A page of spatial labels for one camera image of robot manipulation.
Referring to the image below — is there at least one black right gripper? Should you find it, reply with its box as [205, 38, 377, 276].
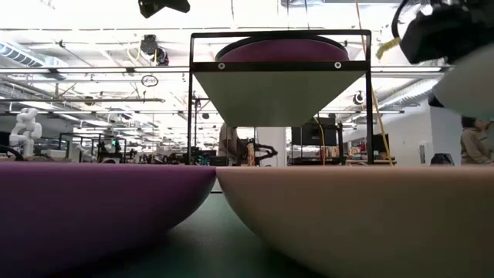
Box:
[400, 0, 494, 110]

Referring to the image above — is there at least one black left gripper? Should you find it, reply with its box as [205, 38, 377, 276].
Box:
[137, 0, 191, 19]

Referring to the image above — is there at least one dark grey plastic plate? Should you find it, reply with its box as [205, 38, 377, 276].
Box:
[215, 34, 350, 63]

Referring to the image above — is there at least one cream plastic plate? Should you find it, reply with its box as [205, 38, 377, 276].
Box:
[215, 165, 494, 278]

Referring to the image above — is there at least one black ceiling device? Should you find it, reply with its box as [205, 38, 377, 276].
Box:
[156, 46, 171, 66]

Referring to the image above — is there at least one black backpack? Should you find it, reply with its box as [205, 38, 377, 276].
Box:
[429, 152, 456, 167]

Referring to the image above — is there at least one person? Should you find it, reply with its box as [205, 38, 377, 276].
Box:
[461, 115, 494, 166]
[218, 123, 249, 166]

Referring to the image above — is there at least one black desk monitor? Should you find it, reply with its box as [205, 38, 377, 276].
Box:
[372, 134, 390, 154]

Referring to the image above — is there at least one black equipment rack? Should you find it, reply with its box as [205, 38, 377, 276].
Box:
[291, 117, 344, 167]

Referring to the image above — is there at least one long ceiling pipe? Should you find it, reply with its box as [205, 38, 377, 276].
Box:
[0, 97, 167, 103]

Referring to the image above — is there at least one white column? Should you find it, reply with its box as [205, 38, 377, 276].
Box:
[256, 127, 289, 168]

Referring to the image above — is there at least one white robot figure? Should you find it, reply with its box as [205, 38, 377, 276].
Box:
[8, 107, 43, 158]

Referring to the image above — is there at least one large silver ceiling duct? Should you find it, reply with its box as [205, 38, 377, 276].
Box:
[380, 76, 445, 113]

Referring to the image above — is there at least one black ceiling cable reel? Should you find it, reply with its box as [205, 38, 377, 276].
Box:
[139, 33, 160, 56]

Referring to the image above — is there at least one white wall box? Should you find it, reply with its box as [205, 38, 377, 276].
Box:
[418, 141, 429, 166]

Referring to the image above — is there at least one long yellow hanging cable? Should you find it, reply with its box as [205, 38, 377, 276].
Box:
[354, 0, 395, 167]

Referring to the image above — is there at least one black hanging ring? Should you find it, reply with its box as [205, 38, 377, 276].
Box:
[140, 73, 160, 88]

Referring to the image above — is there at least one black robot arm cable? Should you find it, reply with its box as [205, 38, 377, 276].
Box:
[391, 0, 411, 39]

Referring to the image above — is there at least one long ceiling light rail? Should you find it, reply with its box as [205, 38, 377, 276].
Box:
[0, 65, 451, 75]

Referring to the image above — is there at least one thin yellow cable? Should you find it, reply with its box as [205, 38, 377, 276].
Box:
[313, 115, 327, 167]

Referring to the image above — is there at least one black metal frame shelf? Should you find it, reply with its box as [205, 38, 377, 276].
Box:
[186, 29, 374, 168]

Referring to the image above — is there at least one silver ventilation duct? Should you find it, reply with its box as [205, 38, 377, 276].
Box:
[0, 40, 69, 81]

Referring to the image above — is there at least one black frame workcell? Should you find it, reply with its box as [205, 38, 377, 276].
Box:
[57, 132, 128, 163]

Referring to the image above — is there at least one black curved hose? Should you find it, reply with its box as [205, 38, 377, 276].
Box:
[0, 144, 25, 162]

